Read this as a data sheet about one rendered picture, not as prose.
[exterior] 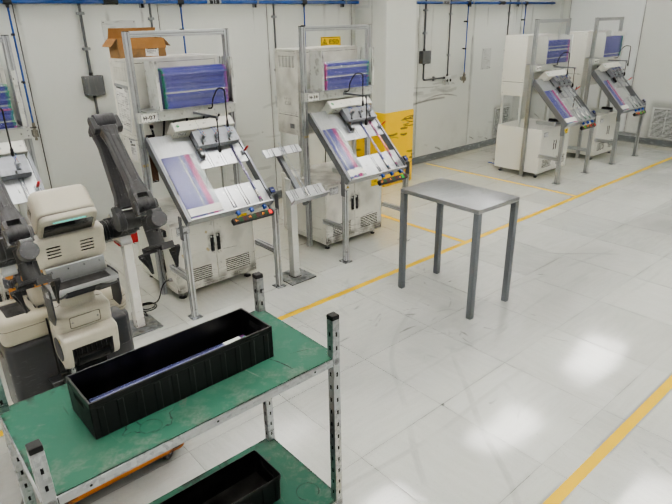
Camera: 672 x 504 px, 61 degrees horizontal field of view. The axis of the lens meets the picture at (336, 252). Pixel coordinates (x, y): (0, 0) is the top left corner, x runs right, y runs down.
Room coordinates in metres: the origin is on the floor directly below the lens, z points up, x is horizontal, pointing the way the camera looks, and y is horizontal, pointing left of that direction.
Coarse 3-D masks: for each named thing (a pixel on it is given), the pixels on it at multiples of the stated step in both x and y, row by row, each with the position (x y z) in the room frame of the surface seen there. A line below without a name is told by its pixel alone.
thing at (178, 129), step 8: (192, 120) 4.17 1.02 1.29; (200, 120) 4.21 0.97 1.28; (208, 120) 4.24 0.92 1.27; (224, 120) 4.31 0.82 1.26; (232, 120) 4.35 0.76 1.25; (176, 128) 4.05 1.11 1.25; (184, 128) 4.08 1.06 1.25; (192, 128) 4.11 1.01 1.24; (200, 128) 4.15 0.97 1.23; (208, 128) 4.21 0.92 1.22; (176, 136) 4.07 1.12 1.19; (184, 136) 4.12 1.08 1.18
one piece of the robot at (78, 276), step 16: (96, 256) 2.07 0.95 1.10; (48, 272) 1.95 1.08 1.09; (64, 272) 1.99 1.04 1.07; (80, 272) 2.02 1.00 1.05; (96, 272) 2.05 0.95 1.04; (112, 272) 2.05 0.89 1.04; (48, 288) 1.91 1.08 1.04; (64, 288) 1.91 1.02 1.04; (80, 288) 1.93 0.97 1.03; (112, 288) 2.11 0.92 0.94; (48, 304) 1.92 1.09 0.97
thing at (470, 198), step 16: (416, 192) 3.88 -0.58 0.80; (432, 192) 3.87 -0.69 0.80; (448, 192) 3.86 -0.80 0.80; (464, 192) 3.86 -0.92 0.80; (480, 192) 3.85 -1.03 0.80; (496, 192) 3.84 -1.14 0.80; (400, 208) 3.99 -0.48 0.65; (464, 208) 3.54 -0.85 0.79; (480, 208) 3.49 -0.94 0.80; (496, 208) 3.57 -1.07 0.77; (512, 208) 3.73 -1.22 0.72; (400, 224) 3.99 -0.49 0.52; (480, 224) 3.47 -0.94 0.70; (512, 224) 3.72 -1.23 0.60; (400, 240) 3.98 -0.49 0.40; (512, 240) 3.71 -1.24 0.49; (400, 256) 3.98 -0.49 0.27; (512, 256) 3.73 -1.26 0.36; (400, 272) 3.97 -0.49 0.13
